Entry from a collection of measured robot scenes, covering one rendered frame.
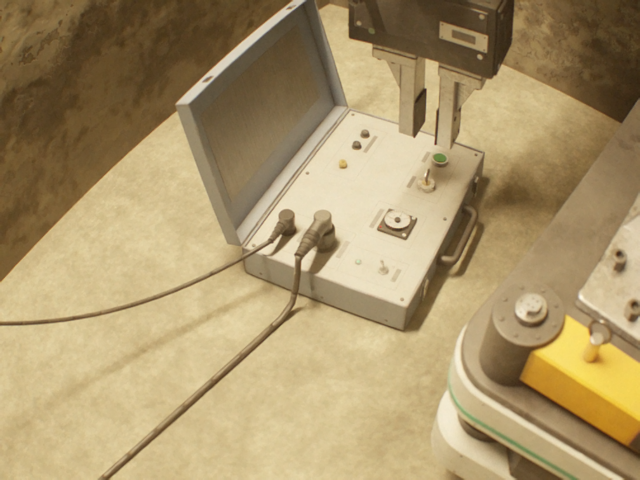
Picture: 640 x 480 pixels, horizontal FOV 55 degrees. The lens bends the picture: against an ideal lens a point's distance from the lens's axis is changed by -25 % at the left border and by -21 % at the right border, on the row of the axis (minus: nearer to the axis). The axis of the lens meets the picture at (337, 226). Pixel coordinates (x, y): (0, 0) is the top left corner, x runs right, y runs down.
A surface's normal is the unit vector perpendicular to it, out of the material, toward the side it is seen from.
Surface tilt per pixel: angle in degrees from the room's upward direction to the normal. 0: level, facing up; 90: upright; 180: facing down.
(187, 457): 0
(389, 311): 90
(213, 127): 75
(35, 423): 0
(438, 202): 0
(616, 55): 90
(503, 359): 90
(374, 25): 90
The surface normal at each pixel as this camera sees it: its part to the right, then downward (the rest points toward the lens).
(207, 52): 0.83, 0.40
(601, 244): 0.00, -0.70
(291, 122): 0.87, 0.12
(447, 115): -0.43, 0.65
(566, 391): -0.67, 0.54
